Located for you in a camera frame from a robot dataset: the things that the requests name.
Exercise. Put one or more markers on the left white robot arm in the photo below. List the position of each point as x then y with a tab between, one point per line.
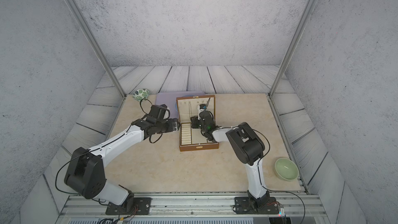
85	173

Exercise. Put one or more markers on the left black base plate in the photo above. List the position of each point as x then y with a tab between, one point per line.
131	206

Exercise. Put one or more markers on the pale green bowl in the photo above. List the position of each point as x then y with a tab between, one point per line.
286	169

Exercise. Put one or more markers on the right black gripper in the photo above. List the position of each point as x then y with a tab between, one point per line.
194	123

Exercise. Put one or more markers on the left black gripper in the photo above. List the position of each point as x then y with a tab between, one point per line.
171	127

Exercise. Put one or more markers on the green leaf pattern bowl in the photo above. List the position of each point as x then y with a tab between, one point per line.
140	94

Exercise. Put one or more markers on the left aluminium frame post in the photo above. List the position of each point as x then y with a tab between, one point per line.
77	14

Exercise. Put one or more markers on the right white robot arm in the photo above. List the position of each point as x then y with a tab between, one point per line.
249	149

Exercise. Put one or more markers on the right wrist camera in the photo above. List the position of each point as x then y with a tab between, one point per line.
201	108

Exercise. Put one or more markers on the right aluminium frame post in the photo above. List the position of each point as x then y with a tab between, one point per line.
308	9

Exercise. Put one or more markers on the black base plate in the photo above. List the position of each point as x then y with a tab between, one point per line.
247	205
131	206

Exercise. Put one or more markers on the lilac plastic tray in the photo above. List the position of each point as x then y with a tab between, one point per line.
170	98

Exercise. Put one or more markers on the brown wooden jewelry box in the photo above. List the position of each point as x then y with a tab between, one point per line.
192	139

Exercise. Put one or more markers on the aluminium frame post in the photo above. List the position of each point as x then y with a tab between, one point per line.
308	9
77	14

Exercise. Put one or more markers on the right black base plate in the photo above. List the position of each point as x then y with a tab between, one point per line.
247	205

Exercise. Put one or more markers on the aluminium mounting rail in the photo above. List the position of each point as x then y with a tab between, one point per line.
300	208

